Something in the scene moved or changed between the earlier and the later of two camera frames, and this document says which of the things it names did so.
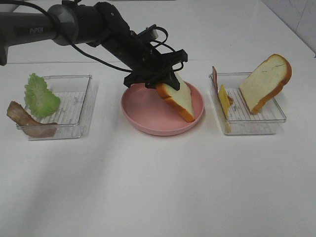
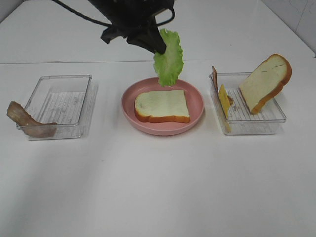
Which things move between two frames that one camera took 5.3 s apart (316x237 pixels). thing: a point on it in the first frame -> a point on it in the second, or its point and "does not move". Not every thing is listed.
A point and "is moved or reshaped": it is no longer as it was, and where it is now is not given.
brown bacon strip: [30, 126] does not move
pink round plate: [146, 111] does not move
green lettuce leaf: [38, 99] is moved or reshaped
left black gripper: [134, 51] -> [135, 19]
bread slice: [268, 79] does not move
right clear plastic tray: [241, 120] does not move
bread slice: [180, 100] -> [160, 105]
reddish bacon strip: [215, 72] does not move
